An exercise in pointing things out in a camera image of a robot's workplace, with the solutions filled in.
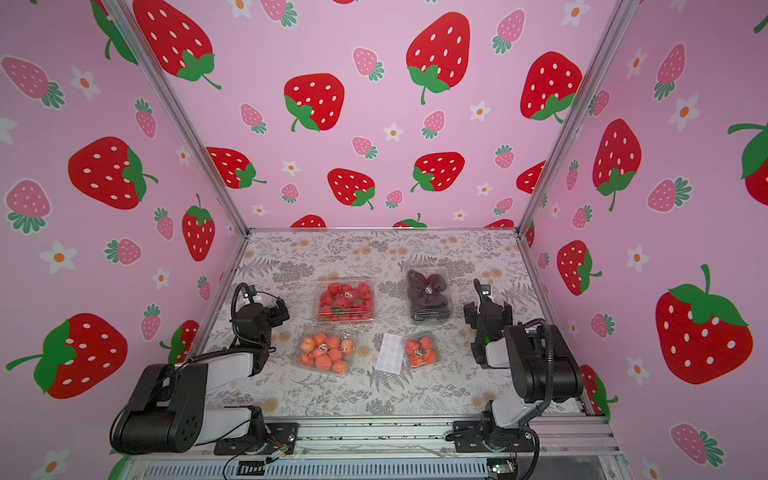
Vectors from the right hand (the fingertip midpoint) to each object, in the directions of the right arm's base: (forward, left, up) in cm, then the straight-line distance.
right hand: (488, 302), depth 94 cm
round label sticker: (+1, +20, +4) cm, 20 cm away
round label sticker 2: (-19, +49, +1) cm, 53 cm away
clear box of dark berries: (-1, +19, +3) cm, 19 cm away
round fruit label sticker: (-3, +45, +3) cm, 45 cm away
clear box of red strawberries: (-4, +47, +2) cm, 47 cm away
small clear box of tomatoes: (-17, +21, -2) cm, 28 cm away
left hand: (-7, +70, +4) cm, 70 cm away
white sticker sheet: (-18, +30, -5) cm, 35 cm away
